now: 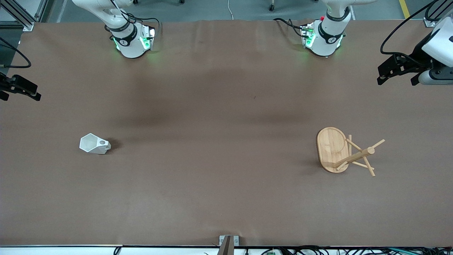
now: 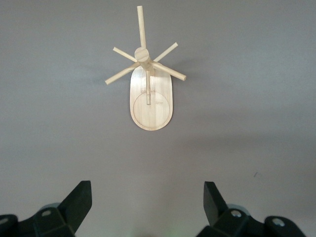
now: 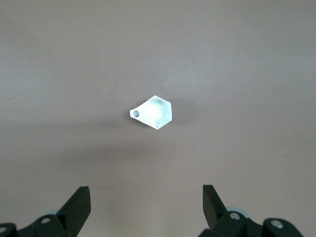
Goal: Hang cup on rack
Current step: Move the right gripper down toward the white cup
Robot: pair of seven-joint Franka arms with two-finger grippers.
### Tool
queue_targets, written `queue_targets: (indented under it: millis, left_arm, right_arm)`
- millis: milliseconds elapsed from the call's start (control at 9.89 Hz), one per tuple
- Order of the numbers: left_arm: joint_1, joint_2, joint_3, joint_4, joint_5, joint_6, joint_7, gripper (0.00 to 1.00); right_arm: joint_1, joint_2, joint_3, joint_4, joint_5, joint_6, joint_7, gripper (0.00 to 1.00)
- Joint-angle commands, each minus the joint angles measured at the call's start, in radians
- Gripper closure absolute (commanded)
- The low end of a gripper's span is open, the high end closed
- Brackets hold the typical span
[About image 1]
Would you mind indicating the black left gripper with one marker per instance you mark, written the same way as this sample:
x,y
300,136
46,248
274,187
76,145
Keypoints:
x,y
419,59

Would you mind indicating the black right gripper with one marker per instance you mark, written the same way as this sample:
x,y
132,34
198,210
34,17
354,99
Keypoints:
x,y
7,85

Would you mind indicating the white faceted cup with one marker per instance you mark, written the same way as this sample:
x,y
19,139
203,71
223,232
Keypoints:
x,y
90,143

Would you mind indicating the wooden cup rack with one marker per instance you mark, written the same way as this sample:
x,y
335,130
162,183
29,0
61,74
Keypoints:
x,y
332,148

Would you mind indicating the black chair caster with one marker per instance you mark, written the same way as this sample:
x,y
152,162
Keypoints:
x,y
271,6

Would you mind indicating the white table edge strip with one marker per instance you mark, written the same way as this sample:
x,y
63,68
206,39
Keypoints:
x,y
70,250

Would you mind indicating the brown table cover sheet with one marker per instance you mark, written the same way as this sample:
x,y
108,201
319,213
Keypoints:
x,y
226,194

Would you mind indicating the aluminium frame post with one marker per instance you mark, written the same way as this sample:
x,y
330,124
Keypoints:
x,y
21,14
433,19

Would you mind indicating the grey metal bracket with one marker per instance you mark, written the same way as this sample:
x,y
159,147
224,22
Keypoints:
x,y
228,244

